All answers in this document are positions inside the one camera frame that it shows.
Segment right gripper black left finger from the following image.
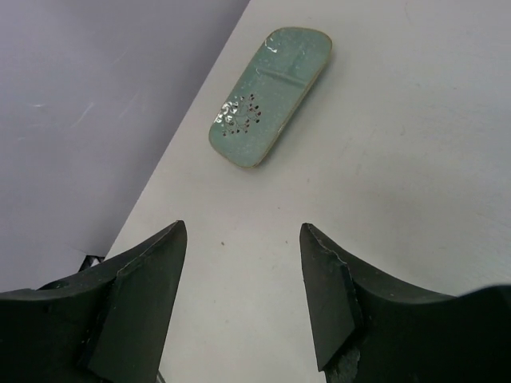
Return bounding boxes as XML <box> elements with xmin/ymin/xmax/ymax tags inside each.
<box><xmin>1</xmin><ymin>220</ymin><xmax>187</xmax><ymax>382</ymax></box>

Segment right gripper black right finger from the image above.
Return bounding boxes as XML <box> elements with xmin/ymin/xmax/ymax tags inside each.
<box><xmin>299</xmin><ymin>223</ymin><xmax>510</xmax><ymax>382</ymax></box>

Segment celadon rectangular plate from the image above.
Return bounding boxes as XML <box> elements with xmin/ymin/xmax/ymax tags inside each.
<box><xmin>208</xmin><ymin>27</ymin><xmax>332</xmax><ymax>168</ymax></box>

